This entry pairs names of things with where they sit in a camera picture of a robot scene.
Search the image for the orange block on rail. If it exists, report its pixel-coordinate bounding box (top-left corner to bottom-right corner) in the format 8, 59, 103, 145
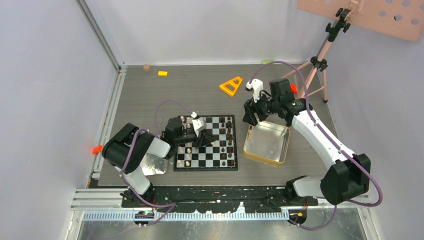
91, 144, 103, 155

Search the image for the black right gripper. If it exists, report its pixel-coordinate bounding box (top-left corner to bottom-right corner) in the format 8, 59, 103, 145
243, 88, 280, 126

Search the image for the gold square metal tin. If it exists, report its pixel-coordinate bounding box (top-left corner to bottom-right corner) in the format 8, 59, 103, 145
243, 121, 290, 167

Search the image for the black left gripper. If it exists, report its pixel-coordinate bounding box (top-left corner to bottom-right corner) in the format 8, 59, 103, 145
175, 129, 216, 149

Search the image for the pink perforated board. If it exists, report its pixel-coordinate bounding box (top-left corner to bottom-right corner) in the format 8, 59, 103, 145
297, 0, 424, 42

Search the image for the red block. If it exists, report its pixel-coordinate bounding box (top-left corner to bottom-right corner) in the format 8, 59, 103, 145
290, 84, 298, 95

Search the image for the small yellow block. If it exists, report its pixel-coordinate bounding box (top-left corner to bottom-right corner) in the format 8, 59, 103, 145
157, 71, 168, 77

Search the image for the pink tripod stand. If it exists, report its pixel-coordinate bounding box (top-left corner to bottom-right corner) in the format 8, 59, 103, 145
297, 22, 335, 104

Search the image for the dark chess piece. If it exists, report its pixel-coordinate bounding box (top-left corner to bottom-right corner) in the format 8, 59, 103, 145
226, 128, 232, 140

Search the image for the black and white chessboard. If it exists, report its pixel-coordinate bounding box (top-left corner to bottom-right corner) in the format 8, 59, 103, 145
173, 114, 238, 172

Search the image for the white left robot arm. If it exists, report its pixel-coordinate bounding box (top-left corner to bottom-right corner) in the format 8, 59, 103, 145
101, 116, 218, 207

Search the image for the silver tin lid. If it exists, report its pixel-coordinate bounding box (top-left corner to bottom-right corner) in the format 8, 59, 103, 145
140, 152, 168, 176

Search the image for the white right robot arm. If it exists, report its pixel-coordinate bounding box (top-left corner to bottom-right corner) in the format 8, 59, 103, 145
242, 78, 371, 205

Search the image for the yellow triangle toy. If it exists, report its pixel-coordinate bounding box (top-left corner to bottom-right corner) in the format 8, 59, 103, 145
219, 76, 243, 97

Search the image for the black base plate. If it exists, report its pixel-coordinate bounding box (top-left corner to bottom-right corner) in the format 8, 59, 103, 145
142, 185, 318, 214

